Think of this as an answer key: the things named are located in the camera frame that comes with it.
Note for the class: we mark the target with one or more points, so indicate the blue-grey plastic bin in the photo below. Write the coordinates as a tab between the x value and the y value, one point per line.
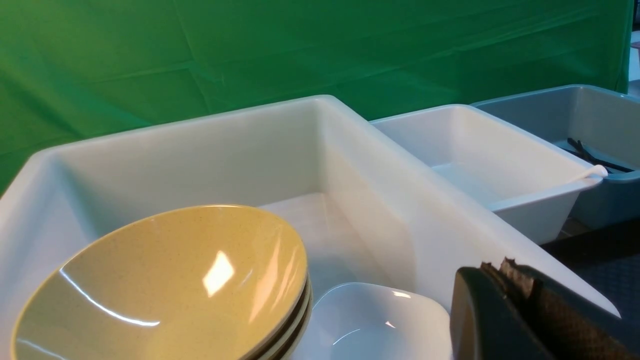
608	125

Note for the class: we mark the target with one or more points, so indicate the stacked yellow bowl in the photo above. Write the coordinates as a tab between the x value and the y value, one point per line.
287	350
276	343

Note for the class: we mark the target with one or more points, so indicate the small white plastic bin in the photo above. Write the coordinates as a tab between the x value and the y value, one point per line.
527	181

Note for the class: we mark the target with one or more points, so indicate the top stacked yellow bowl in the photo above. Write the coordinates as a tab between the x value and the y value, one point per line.
276	343

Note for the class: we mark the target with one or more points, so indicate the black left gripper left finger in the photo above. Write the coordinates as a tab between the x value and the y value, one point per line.
485	324

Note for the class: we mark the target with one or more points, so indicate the large translucent white bin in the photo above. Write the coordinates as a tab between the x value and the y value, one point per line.
366	208

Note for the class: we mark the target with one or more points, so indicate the green backdrop cloth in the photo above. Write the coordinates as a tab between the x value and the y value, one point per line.
72	70

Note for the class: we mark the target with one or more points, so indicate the lower stacked yellow bowl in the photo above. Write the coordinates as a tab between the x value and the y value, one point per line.
287	350

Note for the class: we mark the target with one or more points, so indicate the white dish in bin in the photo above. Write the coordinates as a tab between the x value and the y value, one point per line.
359	321

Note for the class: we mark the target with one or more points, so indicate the yellow noodle bowl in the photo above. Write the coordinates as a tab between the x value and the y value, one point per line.
213	282

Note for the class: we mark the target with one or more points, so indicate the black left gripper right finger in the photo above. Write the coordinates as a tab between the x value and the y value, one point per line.
566	324

